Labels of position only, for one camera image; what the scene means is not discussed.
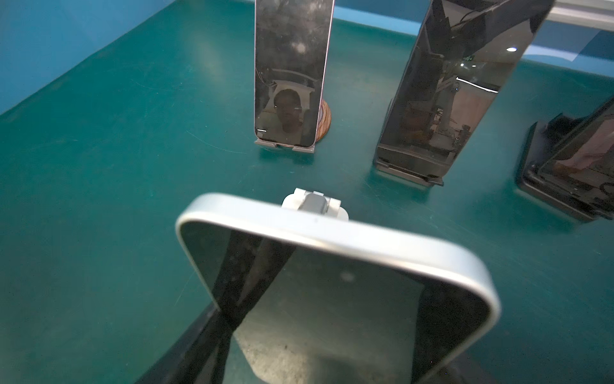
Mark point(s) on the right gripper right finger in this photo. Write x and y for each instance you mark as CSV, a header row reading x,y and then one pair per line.
x,y
463,370

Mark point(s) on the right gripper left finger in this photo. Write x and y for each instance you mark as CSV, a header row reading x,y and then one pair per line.
x,y
198,356

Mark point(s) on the silver phone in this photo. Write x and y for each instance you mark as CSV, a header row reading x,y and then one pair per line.
x,y
313,299

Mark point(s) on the white front left stand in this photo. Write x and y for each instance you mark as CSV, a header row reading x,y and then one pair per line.
x,y
316,203

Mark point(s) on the black right back stand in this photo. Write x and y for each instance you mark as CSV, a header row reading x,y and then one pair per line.
x,y
542,137

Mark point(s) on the black stand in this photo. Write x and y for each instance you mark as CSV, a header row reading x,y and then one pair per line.
x,y
405,150
542,137

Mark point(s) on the black middle back stand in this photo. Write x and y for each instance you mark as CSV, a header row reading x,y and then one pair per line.
x,y
405,150

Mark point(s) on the black right back phone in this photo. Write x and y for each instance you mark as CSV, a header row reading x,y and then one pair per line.
x,y
580,165

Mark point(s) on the black phone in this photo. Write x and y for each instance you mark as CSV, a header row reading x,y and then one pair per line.
x,y
580,165
464,54

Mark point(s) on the round wooden phone stand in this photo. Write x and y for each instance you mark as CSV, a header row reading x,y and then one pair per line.
x,y
324,123

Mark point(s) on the black middle back phone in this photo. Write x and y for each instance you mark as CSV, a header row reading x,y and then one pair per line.
x,y
464,54

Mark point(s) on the purple-edged phone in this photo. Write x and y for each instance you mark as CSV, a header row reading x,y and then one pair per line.
x,y
291,44

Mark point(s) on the aluminium frame back rail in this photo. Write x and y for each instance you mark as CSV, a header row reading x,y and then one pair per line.
x,y
596,14

